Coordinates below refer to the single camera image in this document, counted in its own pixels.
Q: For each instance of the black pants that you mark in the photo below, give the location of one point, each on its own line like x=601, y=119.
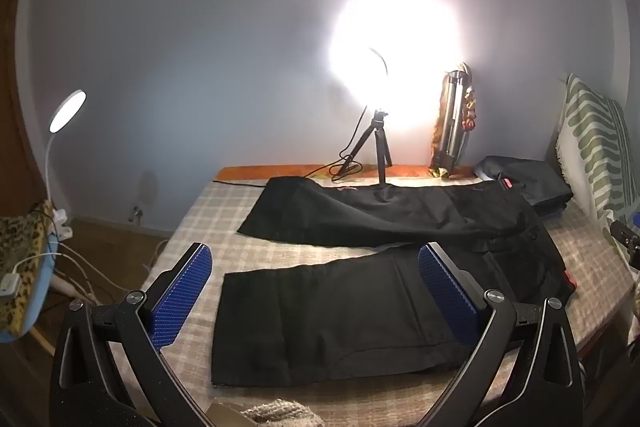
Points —
x=325, y=317

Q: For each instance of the leopard print cloth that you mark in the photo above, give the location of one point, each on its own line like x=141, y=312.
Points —
x=20, y=247

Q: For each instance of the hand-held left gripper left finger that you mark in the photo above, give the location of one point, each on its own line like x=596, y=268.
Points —
x=182, y=292

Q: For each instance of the folded stand in bag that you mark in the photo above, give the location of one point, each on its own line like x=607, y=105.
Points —
x=452, y=117

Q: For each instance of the brown wooden door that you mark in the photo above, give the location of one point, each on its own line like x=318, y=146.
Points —
x=15, y=97

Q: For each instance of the white gooseneck desk lamp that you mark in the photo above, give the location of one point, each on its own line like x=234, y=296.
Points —
x=67, y=107

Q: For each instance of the white charger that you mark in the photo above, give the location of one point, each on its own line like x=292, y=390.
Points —
x=7, y=285

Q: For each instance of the green striped pillow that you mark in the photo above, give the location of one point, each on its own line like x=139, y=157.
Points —
x=595, y=147

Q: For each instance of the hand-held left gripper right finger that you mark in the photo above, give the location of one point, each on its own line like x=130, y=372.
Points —
x=445, y=292

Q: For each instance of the light blue chair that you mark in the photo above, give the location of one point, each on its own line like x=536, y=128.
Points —
x=37, y=287

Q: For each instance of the folded dark clothes pile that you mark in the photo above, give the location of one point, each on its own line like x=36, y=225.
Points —
x=530, y=182

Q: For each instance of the small metal wall fitting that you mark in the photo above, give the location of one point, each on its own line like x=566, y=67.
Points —
x=136, y=213

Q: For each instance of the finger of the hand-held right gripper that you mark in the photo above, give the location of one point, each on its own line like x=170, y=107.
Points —
x=627, y=239

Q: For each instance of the black tripod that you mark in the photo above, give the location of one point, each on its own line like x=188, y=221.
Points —
x=375, y=132

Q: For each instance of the beige plaid blanket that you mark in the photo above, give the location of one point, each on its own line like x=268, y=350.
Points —
x=200, y=222

